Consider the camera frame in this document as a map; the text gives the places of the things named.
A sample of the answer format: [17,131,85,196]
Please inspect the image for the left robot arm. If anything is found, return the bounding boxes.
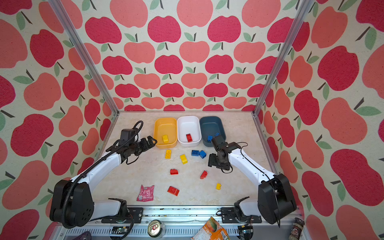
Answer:
[49,121,157,229]

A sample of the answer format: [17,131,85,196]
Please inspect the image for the red lego brick front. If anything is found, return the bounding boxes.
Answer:
[167,186,180,196]

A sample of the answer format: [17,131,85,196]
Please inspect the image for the dark teal plastic container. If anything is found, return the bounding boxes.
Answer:
[200,116,227,147]

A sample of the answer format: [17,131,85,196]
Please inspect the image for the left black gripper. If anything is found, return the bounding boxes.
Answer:
[129,135,158,155]

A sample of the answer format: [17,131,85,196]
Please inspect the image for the aluminium frame post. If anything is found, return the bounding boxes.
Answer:
[48,0,120,118]
[252,0,315,119]

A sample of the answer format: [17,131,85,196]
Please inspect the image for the front aluminium rail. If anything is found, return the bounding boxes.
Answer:
[59,205,301,226]

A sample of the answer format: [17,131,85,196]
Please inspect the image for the blue cube lego brick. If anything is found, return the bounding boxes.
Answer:
[199,150,207,159]

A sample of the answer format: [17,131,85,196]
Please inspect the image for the red curved lego brick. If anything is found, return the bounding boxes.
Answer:
[170,169,179,175]

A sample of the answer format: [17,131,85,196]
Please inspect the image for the orange snack bag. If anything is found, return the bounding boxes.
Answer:
[191,217,230,240]

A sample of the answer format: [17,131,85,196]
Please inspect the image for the right aluminium frame post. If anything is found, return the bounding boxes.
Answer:
[252,0,315,119]

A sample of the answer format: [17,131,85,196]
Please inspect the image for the dark glass jar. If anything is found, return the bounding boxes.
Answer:
[288,218,305,240]

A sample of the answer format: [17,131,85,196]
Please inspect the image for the soda can top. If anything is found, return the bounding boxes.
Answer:
[147,220,166,238]

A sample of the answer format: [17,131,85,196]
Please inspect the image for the red lego brick angled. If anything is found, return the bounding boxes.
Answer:
[200,171,208,180]

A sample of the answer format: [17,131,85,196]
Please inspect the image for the pink snack packet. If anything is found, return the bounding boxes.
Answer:
[137,185,155,202]

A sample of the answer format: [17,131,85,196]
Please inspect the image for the white plastic container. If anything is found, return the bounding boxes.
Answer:
[177,116,202,147]

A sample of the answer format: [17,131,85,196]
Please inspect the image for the yellow plastic container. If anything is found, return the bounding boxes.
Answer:
[154,118,178,150]

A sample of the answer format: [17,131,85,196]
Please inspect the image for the yellow lego brick upright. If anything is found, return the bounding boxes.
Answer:
[165,150,172,159]

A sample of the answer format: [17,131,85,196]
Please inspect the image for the left aluminium frame post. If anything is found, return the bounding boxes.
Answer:
[48,0,120,118]

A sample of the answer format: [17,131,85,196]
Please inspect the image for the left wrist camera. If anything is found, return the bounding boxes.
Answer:
[120,128,139,145]

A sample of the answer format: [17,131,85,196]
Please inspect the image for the yellow curved lego brick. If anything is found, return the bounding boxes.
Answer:
[180,154,188,165]

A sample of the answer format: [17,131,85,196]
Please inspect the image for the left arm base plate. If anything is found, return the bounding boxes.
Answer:
[102,207,144,225]

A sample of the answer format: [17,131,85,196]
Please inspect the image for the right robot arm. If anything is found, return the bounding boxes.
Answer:
[209,141,297,225]

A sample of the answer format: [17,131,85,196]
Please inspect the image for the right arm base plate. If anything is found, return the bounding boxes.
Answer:
[216,207,263,224]

